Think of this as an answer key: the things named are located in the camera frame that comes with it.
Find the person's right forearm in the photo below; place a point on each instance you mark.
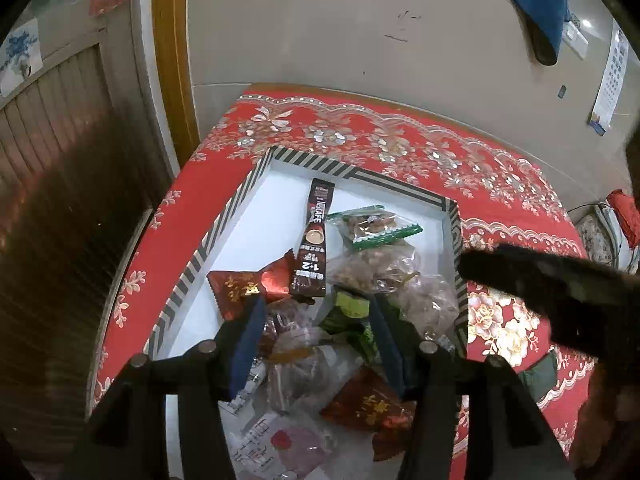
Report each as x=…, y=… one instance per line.
x=610, y=410

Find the slatted wooden door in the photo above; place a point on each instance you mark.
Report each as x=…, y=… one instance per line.
x=60, y=110

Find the green edged nut packet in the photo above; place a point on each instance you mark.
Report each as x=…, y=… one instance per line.
x=372, y=225

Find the white pink snack packet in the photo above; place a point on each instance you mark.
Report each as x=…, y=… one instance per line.
x=290, y=450

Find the red snack packet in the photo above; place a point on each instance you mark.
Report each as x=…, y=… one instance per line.
x=365, y=405
x=240, y=285

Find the striped cardboard box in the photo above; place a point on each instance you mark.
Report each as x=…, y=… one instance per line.
x=280, y=210

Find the clear nut packet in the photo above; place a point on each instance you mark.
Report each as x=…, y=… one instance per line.
x=370, y=267
x=435, y=300

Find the paper with blue print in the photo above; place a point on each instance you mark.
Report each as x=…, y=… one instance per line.
x=20, y=55

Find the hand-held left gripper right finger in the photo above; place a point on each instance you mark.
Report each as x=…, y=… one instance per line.
x=390, y=355

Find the brown coffee stick sachet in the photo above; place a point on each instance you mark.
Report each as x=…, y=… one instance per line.
x=312, y=240

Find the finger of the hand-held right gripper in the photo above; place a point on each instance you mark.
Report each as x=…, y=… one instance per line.
x=505, y=272

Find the red cushion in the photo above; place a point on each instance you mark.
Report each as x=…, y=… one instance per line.
x=625, y=215

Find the dark green snack packet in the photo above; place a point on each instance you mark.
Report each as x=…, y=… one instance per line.
x=540, y=375

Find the yellow wooden door frame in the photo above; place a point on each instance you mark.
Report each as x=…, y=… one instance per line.
x=172, y=60

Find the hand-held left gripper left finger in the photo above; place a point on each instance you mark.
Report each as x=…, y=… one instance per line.
x=250, y=345

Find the white wall switch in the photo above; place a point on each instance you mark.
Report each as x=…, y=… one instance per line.
x=575, y=35

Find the clear plastic snack packet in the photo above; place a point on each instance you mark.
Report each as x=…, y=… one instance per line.
x=305, y=365

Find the blue hanging cloth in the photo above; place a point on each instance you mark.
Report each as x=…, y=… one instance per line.
x=540, y=0

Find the red floral tablecloth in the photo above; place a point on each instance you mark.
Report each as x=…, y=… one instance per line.
x=375, y=125

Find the wall calendar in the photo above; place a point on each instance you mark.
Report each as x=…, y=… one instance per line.
x=607, y=85

